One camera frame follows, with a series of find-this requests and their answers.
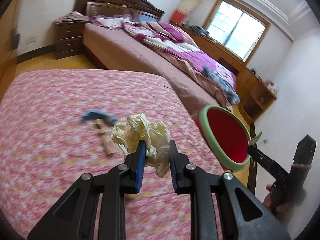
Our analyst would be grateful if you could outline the window with wooden frame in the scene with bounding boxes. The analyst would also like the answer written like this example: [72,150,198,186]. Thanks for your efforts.
[202,0,270,64]

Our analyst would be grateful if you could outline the cream plastic bag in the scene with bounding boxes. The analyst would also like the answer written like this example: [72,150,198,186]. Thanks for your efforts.
[111,113,171,179]

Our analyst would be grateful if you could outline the green wrapper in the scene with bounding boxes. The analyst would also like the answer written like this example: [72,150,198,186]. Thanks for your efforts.
[248,132,262,146]

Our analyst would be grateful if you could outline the clothes pile on cabinet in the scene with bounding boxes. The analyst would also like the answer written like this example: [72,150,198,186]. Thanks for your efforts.
[188,25,208,37]

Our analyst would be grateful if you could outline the large bed mauve sheet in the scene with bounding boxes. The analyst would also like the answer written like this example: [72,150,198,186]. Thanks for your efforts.
[83,23,232,116]

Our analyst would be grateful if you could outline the white purple-frilled pillow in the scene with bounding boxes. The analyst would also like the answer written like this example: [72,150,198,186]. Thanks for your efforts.
[90,14,132,30]

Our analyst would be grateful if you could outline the dark wooden nightstand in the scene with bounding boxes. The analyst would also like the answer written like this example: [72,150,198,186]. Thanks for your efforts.
[54,21,87,59]

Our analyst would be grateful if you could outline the black charger on wall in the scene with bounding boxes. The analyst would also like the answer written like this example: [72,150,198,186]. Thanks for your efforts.
[11,31,21,50]

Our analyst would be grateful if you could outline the dark wooden headboard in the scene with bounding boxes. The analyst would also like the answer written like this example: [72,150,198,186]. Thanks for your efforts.
[73,0,164,22]

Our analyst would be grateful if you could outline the wooden wardrobe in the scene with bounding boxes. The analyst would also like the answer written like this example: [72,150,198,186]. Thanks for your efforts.
[1,0,20,100]

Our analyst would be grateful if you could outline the right hand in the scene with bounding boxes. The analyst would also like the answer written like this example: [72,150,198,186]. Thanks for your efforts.
[262,183,291,213]

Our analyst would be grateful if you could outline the blue plaid clothing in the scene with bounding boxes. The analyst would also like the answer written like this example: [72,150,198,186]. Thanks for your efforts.
[202,66,240,105]

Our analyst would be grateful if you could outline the blue cloth scrap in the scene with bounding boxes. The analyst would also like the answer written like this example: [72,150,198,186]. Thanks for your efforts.
[81,109,118,126]

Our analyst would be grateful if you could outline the wooden window cabinet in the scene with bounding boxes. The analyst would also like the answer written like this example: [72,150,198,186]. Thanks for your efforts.
[181,27,277,124]

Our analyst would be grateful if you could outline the red bin green rim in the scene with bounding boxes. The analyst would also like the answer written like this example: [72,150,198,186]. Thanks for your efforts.
[196,105,251,172]

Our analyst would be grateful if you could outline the clothes on nightstand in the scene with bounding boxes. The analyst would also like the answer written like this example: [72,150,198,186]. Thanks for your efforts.
[54,11,89,23]

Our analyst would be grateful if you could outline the wooden stick piece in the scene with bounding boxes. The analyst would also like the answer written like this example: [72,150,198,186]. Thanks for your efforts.
[93,119,116,155]

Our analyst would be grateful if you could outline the floral curtain red hem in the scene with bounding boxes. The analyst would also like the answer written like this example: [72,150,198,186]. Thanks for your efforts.
[170,0,203,24]

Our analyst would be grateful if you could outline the purple white quilt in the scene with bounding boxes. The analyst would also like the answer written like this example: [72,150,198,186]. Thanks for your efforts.
[123,21,236,102]

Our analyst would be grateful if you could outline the pink floral mattress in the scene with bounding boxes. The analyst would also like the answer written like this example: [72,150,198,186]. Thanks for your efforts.
[1,69,222,237]

